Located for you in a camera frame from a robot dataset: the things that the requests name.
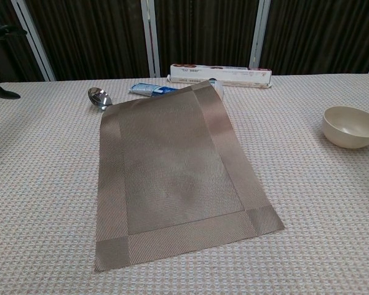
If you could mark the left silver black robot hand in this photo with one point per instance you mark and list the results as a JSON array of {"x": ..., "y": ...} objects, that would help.
[{"x": 3, "y": 31}]

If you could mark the dark pleated screen panel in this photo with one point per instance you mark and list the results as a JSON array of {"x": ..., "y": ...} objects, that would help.
[
  {"x": 203, "y": 30},
  {"x": 92, "y": 37},
  {"x": 319, "y": 33},
  {"x": 3, "y": 58}
]

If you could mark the orange drink bottle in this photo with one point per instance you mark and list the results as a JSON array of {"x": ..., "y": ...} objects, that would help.
[{"x": 219, "y": 89}]

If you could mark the blue white toothpaste tube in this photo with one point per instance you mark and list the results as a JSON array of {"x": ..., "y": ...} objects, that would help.
[{"x": 144, "y": 89}]

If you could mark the long white cardboard box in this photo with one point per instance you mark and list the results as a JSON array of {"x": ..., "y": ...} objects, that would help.
[{"x": 233, "y": 75}]

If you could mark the beige woven tablecloth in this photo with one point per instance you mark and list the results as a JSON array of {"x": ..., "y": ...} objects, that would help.
[{"x": 49, "y": 184}]

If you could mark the brown woven placemat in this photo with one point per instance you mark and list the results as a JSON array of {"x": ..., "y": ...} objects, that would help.
[{"x": 172, "y": 169}]

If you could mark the light brown bowl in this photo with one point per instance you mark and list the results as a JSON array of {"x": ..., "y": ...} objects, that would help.
[{"x": 350, "y": 135}]

